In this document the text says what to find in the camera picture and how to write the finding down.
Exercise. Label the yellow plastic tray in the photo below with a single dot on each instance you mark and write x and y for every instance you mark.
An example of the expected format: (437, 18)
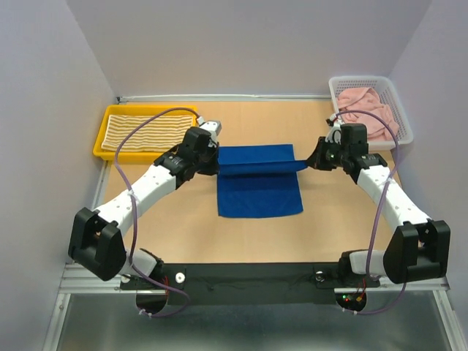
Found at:
(109, 153)

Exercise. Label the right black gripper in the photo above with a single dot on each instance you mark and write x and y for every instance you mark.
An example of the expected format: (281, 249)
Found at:
(317, 159)

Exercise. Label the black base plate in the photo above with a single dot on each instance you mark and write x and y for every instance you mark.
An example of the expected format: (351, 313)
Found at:
(171, 287)

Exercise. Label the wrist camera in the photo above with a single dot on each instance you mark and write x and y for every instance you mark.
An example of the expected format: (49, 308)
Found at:
(334, 134)
(211, 126)

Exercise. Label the yellow striped towel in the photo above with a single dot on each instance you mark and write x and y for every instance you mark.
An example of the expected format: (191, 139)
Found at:
(157, 136)

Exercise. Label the pink towel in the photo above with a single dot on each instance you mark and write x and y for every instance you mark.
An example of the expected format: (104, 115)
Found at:
(367, 99)

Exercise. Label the white plastic basket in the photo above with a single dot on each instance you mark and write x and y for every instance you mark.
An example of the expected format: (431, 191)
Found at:
(388, 96)

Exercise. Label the blue towel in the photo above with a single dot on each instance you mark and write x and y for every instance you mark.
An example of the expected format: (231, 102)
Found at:
(256, 182)

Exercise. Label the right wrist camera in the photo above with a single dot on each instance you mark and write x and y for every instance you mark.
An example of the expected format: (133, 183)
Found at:
(334, 134)

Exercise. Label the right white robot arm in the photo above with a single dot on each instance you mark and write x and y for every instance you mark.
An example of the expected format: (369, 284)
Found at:
(419, 247)

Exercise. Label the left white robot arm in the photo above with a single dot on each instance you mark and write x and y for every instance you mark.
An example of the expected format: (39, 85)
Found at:
(97, 235)

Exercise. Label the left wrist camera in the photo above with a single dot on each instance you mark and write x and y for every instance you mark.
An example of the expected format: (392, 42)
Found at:
(211, 126)

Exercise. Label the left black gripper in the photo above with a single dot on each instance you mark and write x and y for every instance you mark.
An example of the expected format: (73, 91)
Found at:
(213, 167)

